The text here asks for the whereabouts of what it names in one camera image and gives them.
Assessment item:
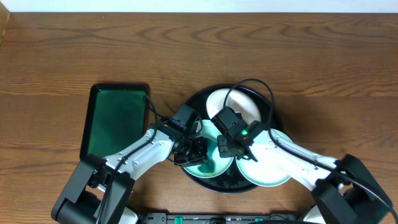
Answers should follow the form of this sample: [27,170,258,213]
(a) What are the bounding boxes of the light green plate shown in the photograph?
[235,128,294,187]
[183,119,234,179]

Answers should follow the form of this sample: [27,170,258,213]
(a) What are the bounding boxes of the green scrubbing sponge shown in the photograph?
[193,141,218,177]

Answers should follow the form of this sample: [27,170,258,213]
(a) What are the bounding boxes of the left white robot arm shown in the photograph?
[51,104,207,223]

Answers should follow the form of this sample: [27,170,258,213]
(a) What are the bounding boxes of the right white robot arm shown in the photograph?
[211,106,397,223]

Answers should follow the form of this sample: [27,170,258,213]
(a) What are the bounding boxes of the round black tray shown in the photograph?
[182,84,270,194]

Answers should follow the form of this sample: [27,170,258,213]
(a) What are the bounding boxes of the rectangular dark green tray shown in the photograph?
[80,83,150,159]

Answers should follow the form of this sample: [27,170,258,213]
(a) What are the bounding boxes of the white plate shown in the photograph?
[206,88,261,124]

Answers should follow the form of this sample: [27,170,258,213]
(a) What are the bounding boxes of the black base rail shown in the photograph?
[137,213,300,224]

